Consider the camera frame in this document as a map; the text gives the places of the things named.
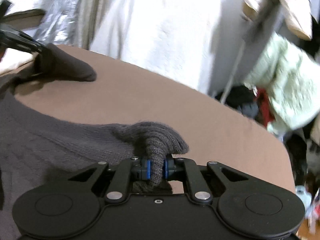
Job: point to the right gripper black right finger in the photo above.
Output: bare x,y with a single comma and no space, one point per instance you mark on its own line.
202,183

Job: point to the red cloth item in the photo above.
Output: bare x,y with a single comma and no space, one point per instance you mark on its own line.
264,116

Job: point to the white curtain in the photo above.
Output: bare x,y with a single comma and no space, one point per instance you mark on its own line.
177,39

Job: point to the pale green patterned cloth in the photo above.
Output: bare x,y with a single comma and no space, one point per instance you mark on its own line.
291,80

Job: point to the dark grey knitted sweater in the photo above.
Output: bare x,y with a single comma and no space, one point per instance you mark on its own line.
37,148

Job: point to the silver foil sheet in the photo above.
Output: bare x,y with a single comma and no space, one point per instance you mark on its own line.
58,26

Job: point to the brown table cloth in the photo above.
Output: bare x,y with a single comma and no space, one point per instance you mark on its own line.
126,94

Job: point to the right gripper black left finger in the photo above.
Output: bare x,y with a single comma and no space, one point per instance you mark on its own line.
113,183

